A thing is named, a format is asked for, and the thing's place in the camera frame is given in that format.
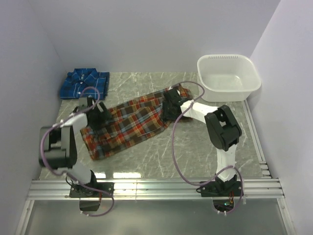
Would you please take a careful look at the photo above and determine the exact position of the red brown plaid shirt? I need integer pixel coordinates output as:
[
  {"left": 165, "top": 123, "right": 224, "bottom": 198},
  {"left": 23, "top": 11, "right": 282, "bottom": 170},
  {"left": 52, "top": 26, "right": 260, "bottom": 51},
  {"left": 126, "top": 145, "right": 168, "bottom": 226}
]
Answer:
[{"left": 80, "top": 83, "right": 194, "bottom": 162}]

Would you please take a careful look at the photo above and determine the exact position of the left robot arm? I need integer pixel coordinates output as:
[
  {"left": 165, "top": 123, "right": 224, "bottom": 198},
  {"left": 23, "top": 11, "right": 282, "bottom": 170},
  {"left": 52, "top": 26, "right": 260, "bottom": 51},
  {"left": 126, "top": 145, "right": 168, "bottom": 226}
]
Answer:
[{"left": 39, "top": 98, "right": 112, "bottom": 197}]

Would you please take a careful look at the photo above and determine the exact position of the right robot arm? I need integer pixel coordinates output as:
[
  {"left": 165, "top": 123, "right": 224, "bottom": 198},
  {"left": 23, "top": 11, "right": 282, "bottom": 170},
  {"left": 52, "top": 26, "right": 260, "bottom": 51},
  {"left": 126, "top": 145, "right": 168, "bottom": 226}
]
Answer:
[{"left": 162, "top": 89, "right": 242, "bottom": 196}]

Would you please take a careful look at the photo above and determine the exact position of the blue plaid folded shirt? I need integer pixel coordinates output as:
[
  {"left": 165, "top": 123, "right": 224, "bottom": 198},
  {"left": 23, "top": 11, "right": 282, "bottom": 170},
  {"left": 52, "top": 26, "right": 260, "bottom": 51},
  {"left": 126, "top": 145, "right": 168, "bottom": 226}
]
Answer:
[{"left": 60, "top": 68, "right": 110, "bottom": 100}]

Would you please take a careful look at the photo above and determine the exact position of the white plastic basin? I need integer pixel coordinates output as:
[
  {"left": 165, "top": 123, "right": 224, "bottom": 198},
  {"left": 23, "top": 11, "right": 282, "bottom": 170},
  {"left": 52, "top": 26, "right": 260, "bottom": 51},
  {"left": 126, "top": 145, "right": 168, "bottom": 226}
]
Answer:
[{"left": 197, "top": 54, "right": 262, "bottom": 102}]

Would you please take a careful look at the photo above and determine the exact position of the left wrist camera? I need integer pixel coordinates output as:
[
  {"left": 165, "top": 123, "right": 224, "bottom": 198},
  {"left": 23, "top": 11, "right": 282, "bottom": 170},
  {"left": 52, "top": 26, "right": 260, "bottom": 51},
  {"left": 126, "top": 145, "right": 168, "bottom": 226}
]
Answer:
[{"left": 73, "top": 97, "right": 95, "bottom": 113}]

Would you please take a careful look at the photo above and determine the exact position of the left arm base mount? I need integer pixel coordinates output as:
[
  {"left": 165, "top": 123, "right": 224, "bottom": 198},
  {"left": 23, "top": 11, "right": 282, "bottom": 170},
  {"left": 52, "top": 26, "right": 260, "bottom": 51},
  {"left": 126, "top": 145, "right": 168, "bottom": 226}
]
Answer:
[{"left": 69, "top": 181, "right": 115, "bottom": 198}]

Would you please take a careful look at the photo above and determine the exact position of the black box under rail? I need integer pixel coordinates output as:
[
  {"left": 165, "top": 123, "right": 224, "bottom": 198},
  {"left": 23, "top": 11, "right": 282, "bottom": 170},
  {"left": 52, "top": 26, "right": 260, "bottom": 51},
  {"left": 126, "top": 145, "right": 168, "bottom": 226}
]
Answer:
[{"left": 79, "top": 199, "right": 101, "bottom": 212}]

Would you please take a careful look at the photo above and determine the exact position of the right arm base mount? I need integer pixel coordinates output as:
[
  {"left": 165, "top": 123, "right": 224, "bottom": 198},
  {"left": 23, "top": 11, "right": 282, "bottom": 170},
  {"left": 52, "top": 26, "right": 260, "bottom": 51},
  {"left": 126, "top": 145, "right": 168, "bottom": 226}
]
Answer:
[{"left": 196, "top": 179, "right": 243, "bottom": 197}]

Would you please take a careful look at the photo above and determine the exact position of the aluminium rail frame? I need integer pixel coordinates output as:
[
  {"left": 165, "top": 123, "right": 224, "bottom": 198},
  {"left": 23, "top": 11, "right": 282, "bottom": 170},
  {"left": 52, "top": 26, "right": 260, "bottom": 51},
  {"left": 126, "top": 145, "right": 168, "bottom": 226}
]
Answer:
[{"left": 16, "top": 101, "right": 296, "bottom": 235}]

